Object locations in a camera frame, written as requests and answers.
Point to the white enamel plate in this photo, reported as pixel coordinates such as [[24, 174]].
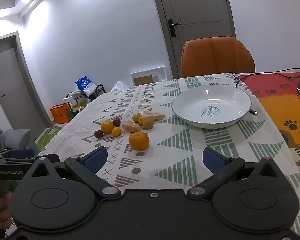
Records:
[[211, 107]]

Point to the grey panelled door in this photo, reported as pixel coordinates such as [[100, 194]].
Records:
[[197, 17]]

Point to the small orange kumquat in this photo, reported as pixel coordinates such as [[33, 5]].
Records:
[[116, 131], [142, 120]]

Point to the person's left hand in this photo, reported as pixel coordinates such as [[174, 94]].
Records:
[[1, 205]]

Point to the orange paper bag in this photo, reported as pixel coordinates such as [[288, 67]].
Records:
[[59, 113]]

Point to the medium orange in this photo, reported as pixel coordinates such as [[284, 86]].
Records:
[[107, 126]]

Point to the large orange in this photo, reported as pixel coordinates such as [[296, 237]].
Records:
[[139, 140]]

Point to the grey sofa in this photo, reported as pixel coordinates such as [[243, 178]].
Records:
[[12, 138]]

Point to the green bag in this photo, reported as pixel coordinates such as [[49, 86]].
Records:
[[70, 114]]

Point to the red plum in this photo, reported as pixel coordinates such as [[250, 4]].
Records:
[[117, 122], [98, 134]]

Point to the green leaf mat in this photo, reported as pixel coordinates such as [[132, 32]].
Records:
[[48, 135]]

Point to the black metal rack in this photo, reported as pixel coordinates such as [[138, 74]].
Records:
[[98, 91]]

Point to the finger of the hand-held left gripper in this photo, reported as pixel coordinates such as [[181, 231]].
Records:
[[22, 153], [48, 158]]

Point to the green round fruit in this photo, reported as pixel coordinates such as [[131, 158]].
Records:
[[136, 117], [148, 123]]

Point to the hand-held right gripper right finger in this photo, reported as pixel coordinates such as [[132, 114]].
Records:
[[213, 161]]

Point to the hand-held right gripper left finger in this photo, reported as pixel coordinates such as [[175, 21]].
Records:
[[96, 158]]

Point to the patterned white tablecloth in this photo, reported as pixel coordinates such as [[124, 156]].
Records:
[[190, 142]]

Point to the blue plastic bag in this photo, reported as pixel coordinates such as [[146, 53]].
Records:
[[83, 83]]

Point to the white frame with cardboard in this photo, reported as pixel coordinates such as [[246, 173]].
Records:
[[147, 77]]

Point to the red orange cartoon mat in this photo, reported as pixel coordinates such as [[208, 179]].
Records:
[[277, 110]]

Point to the orange leather chair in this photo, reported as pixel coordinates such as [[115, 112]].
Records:
[[216, 57]]

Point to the grey plain door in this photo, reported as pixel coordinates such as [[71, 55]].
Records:
[[10, 80]]

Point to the white plastic bag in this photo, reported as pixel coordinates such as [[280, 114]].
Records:
[[118, 86]]

